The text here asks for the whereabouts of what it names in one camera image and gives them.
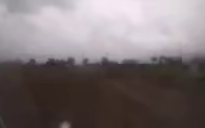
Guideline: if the row of distant trees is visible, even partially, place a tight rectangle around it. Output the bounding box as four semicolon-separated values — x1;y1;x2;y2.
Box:
9;55;205;68

